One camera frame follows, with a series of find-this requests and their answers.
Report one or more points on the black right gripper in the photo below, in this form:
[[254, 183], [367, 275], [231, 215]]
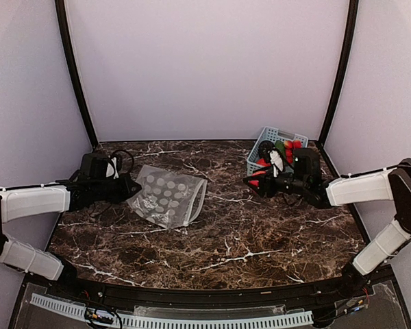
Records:
[[263, 180]]

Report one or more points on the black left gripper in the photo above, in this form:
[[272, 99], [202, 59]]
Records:
[[127, 190]]

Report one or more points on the pink fake fruit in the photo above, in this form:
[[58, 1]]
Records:
[[254, 180]]

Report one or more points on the green fake vegetable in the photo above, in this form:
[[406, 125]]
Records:
[[280, 147]]

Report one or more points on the clear zip top bag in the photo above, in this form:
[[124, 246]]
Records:
[[168, 199]]

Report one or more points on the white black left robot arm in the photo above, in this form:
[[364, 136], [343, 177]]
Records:
[[99, 179]]

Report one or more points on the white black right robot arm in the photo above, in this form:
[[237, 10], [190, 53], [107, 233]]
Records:
[[389, 183]]

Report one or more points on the light blue perforated basket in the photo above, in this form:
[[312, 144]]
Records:
[[271, 135]]

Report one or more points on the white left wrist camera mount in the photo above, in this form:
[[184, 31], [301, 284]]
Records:
[[112, 168]]

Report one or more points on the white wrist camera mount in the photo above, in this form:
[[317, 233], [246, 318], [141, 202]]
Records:
[[276, 162], [112, 168]]

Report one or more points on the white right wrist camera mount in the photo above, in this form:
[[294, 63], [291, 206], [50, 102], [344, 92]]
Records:
[[276, 162]]

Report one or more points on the black front mounting rail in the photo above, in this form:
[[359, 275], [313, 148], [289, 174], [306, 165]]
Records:
[[316, 294]]

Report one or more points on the white slotted cable duct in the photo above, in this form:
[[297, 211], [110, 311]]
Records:
[[156, 317]]

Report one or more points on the black corner frame post left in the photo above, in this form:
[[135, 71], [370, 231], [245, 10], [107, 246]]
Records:
[[63, 24]]

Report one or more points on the black corner frame post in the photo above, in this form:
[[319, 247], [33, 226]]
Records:
[[63, 24], [343, 61]]

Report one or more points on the black corner frame post right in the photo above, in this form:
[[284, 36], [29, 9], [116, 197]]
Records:
[[343, 61]]

